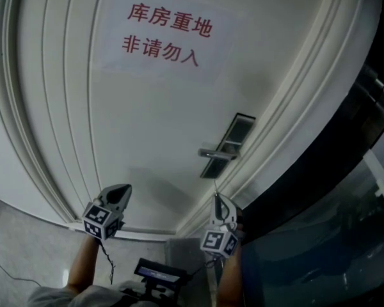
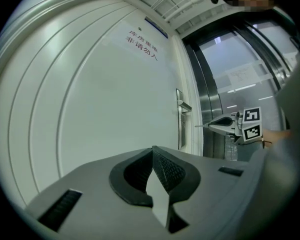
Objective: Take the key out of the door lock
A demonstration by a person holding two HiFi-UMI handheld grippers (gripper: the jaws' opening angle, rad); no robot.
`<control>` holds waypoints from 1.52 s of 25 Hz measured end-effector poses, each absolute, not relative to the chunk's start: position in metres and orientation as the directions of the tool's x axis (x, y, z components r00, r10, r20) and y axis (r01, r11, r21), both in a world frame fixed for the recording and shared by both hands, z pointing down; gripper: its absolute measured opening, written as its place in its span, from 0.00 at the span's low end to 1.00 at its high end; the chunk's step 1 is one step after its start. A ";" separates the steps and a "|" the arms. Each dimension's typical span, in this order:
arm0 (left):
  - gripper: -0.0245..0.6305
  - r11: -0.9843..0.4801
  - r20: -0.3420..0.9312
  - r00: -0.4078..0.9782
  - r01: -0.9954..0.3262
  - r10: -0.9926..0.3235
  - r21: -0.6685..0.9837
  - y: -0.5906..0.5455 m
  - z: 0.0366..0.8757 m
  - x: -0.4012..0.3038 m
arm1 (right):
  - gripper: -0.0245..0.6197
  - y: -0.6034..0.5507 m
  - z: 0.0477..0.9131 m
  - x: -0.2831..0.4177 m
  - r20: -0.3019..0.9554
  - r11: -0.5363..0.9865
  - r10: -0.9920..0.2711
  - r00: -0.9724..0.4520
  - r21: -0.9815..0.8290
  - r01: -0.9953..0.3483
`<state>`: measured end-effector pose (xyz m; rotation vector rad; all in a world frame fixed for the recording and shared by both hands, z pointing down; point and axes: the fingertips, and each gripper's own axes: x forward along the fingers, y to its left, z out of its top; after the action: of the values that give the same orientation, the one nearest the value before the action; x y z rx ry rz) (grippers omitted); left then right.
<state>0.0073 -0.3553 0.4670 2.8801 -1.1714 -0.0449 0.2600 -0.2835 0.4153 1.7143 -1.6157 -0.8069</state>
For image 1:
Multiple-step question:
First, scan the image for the glass partition with black frame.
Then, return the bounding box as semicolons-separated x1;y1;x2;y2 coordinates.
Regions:
239;62;384;307

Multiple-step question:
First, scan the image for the white paper sign red print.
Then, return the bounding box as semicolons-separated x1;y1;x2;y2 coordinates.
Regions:
99;0;253;84

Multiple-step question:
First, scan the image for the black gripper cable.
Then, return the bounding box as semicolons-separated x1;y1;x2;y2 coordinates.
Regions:
97;242;116;285
190;258;219;278

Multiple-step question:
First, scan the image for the white tape strip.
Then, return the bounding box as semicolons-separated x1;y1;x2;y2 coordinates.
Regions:
363;148;384;198

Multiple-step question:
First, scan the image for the person's right forearm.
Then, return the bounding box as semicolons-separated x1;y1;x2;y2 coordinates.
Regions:
216;212;244;307

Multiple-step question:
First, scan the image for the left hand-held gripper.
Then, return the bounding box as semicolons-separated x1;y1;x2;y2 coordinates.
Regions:
82;184;132;241

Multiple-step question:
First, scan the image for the person's grey shirt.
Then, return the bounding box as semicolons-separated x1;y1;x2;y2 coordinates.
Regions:
27;283;154;307

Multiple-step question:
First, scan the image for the black floor cable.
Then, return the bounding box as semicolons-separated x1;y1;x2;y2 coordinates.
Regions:
0;256;38;283

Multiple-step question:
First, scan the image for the silver door lever handle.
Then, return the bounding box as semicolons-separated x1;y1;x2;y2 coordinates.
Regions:
197;148;241;159

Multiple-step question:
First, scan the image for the black chest-mounted device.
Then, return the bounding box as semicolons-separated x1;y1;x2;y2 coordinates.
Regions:
133;257;188;307

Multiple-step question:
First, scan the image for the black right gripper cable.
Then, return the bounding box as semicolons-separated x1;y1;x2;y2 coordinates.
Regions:
190;258;219;278

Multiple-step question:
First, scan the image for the dark door lock plate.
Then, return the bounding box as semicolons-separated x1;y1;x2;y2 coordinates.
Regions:
200;112;257;179

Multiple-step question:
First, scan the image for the person's left forearm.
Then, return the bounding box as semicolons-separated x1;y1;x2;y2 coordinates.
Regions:
65;235;100;295

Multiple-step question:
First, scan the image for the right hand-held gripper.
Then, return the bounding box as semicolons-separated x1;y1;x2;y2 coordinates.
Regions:
200;194;239;257

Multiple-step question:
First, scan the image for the white door with paper sign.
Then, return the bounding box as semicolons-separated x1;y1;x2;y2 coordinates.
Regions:
15;0;349;236

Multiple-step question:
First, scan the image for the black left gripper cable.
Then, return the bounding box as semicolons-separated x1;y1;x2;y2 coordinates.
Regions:
97;242;116;285

